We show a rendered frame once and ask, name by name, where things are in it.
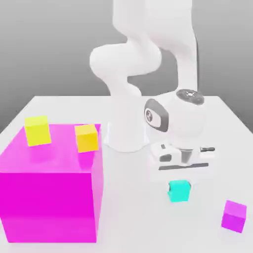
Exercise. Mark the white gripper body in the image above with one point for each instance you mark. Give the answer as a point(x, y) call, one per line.
point(177, 174)

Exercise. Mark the small cyan cube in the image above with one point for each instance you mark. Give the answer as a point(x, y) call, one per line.
point(179, 191)

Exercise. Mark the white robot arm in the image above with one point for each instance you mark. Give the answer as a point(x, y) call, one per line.
point(122, 65)

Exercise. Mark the small purple cube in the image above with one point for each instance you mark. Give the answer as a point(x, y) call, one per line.
point(234, 216)

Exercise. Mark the small orange cube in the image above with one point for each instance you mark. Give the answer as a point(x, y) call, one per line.
point(87, 139)

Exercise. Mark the small yellow cube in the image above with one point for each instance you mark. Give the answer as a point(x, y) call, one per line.
point(37, 131)

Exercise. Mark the large magenta box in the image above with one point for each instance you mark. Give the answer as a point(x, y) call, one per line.
point(47, 197)

